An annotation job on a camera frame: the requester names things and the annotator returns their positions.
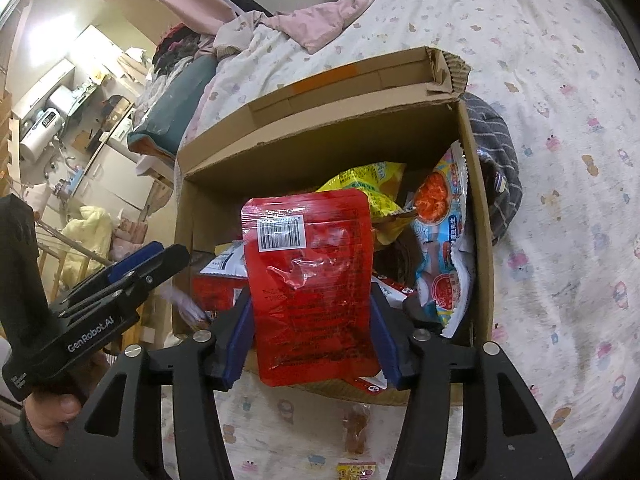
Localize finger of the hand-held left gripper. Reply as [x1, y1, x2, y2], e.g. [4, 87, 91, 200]
[70, 241, 166, 299]
[59, 244, 192, 318]

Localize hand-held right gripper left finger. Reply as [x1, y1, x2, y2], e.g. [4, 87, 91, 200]
[65, 287, 257, 480]

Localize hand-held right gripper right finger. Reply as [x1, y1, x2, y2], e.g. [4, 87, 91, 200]
[369, 282, 575, 480]

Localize white red-edged snack packet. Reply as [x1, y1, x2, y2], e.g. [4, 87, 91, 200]
[192, 240, 249, 312]

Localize red pouch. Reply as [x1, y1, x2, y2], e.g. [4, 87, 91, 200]
[241, 189, 383, 387]

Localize orange light-blue noodle packet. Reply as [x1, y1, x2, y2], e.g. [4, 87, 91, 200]
[411, 141, 470, 339]

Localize yellow chips packet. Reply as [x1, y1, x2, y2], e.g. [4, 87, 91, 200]
[317, 161, 418, 247]

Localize cardboard box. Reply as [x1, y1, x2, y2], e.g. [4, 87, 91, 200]
[171, 46, 496, 408]

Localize person's left forearm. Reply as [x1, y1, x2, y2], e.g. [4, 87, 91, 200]
[0, 400, 71, 480]

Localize person's left hand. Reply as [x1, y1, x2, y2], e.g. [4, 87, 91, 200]
[22, 387, 101, 446]

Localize pale yellow cloth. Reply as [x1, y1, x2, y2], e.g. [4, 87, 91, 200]
[60, 206, 115, 263]

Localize brown wrapped candy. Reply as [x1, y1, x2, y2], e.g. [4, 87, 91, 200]
[344, 404, 372, 457]

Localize white base cabinet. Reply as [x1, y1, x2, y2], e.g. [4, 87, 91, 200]
[85, 135, 166, 221]

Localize white side table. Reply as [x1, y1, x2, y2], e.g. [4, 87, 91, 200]
[135, 152, 178, 181]

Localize small pink snack packet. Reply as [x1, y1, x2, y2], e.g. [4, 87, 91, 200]
[336, 461, 379, 480]

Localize white water heater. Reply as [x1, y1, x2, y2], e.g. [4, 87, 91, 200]
[17, 106, 68, 162]

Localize thick teal cushion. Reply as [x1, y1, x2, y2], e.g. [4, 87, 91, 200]
[126, 54, 217, 155]

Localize grey striped cloth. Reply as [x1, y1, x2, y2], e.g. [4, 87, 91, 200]
[460, 91, 524, 247]

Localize pile of clothes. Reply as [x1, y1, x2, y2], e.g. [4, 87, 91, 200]
[132, 22, 221, 126]

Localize pink blanket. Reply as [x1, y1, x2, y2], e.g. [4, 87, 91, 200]
[195, 0, 496, 56]

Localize white wall cabinet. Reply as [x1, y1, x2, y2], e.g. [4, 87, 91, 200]
[12, 57, 76, 118]

